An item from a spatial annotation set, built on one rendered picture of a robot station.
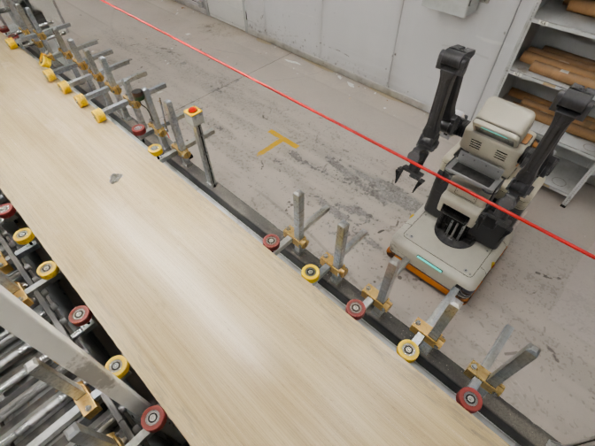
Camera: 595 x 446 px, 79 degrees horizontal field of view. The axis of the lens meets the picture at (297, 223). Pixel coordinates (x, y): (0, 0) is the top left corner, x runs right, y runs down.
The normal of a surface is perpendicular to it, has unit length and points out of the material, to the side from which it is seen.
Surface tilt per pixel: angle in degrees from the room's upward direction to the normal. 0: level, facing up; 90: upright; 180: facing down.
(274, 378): 0
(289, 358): 0
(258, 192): 0
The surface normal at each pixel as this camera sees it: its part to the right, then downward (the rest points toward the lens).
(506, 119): -0.47, -0.09
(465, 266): -0.01, -0.64
